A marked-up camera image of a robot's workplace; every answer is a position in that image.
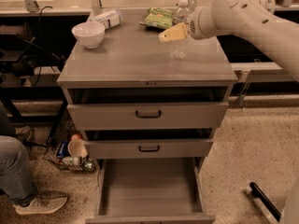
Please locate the grey drawer cabinet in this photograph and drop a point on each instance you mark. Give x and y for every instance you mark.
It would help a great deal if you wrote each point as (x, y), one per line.
(133, 57)

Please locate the wire basket on floor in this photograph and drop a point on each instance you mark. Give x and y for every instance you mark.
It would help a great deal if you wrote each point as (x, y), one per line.
(69, 163)

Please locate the grey top drawer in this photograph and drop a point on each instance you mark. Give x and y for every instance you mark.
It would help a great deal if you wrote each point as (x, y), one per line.
(147, 108)

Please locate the white wrapped package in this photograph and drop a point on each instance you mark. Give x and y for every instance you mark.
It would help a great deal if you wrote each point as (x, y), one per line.
(109, 19)

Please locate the beige cup in basket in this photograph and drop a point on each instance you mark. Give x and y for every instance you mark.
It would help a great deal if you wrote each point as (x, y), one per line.
(76, 148)

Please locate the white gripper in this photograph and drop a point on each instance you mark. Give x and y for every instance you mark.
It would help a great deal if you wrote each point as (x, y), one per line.
(196, 26)

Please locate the grey bottom drawer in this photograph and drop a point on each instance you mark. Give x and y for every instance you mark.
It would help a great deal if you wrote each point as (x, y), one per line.
(150, 191)

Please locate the grey middle drawer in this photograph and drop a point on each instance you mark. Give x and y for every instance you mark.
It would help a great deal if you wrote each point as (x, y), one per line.
(142, 144)

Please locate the person leg in jeans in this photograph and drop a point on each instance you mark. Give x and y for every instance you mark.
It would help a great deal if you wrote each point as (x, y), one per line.
(15, 176)

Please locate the green snack bag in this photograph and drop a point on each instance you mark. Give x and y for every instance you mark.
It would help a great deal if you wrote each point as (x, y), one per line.
(158, 17)

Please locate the grey drawer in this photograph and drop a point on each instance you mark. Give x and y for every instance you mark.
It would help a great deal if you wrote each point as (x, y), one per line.
(150, 191)
(147, 108)
(142, 144)

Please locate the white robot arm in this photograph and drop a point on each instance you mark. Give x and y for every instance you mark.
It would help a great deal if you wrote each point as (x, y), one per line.
(251, 20)

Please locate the grey knit sneaker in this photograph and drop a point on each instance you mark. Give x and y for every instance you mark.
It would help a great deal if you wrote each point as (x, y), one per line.
(46, 202)

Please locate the clear plastic water bottle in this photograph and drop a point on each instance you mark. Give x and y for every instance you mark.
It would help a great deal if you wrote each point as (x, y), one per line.
(179, 47)

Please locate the blue can in basket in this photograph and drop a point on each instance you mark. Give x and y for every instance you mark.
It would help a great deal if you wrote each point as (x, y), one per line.
(62, 150)

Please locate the white ceramic bowl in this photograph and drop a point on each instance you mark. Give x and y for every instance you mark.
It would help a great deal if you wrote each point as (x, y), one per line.
(89, 34)

